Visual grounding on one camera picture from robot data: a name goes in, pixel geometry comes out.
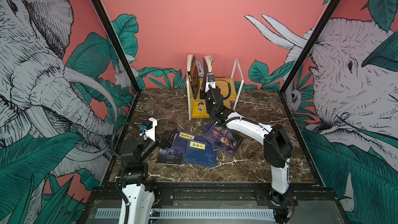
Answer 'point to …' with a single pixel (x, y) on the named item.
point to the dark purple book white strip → (170, 156)
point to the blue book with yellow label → (201, 153)
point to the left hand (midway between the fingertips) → (168, 124)
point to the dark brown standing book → (194, 77)
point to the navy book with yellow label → (182, 138)
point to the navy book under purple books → (207, 127)
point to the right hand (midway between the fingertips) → (205, 78)
